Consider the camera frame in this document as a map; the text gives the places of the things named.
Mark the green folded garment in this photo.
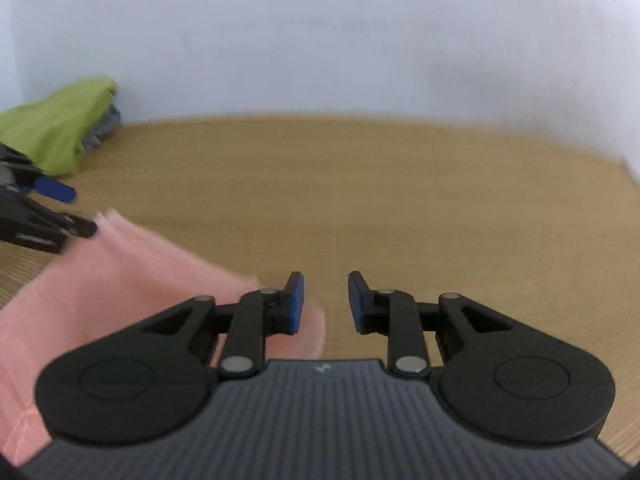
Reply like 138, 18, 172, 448
1, 77, 117, 177

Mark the pink sheer fabric sheet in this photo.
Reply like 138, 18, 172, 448
0, 208, 328, 468

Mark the grey folded garment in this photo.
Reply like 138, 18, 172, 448
81, 105, 122, 156

